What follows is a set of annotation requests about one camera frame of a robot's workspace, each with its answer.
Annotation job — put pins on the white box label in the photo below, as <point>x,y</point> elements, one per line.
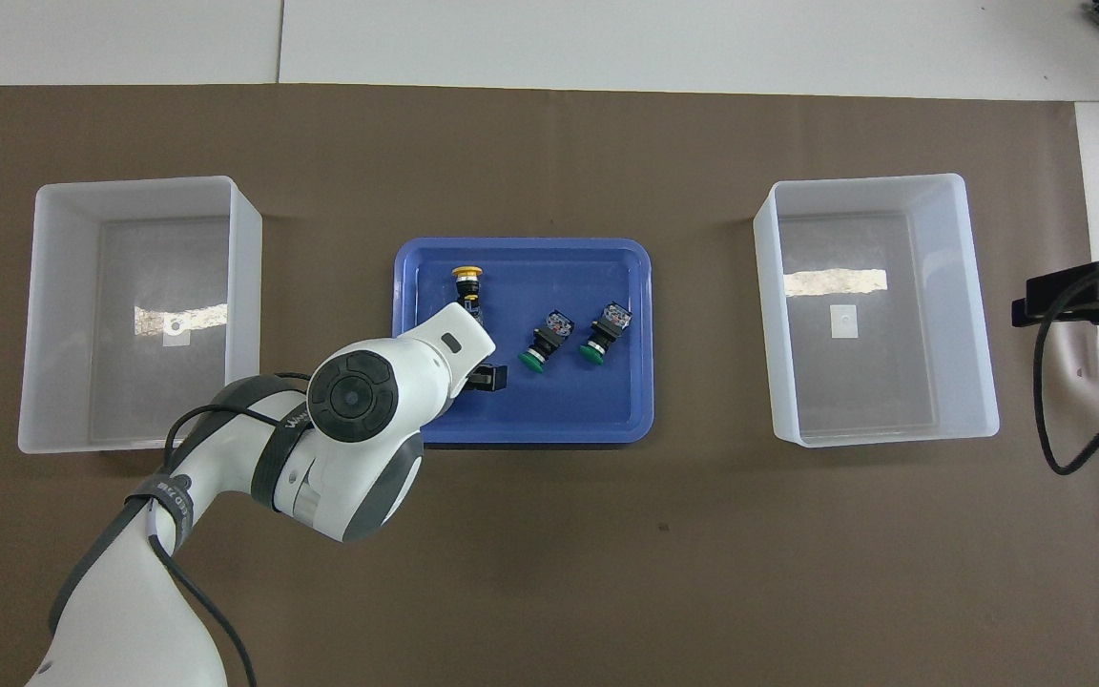
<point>843,322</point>

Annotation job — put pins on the translucent white plastic box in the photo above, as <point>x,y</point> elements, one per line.
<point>244,286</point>
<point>974,315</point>

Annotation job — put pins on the blue plastic tray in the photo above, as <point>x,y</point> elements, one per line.
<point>559,410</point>

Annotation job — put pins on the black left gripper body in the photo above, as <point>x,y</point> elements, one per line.
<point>487,378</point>

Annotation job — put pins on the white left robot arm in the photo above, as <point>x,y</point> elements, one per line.
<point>349,448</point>

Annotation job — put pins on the yellow push button switch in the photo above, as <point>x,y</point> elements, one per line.
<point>466,275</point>

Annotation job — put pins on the brown table mat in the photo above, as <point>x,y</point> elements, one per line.
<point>702,572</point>

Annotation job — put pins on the green push button switch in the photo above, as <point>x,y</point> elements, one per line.
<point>607,329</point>
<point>549,334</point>

